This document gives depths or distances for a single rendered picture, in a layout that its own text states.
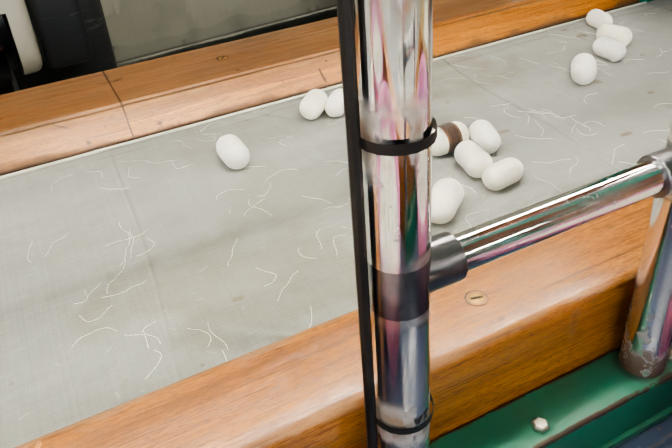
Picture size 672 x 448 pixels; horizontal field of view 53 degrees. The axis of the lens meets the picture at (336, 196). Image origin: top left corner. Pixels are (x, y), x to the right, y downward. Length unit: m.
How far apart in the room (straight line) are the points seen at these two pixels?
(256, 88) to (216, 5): 2.08
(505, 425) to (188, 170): 0.30
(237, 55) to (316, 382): 0.42
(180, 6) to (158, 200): 2.17
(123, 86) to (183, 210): 0.19
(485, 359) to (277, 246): 0.16
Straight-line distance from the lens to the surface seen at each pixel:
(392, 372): 0.27
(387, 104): 0.20
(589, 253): 0.39
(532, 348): 0.36
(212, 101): 0.61
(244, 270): 0.42
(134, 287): 0.43
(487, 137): 0.51
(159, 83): 0.64
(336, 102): 0.57
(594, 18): 0.78
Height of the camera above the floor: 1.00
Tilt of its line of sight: 33 degrees down
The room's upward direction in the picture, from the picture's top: 5 degrees counter-clockwise
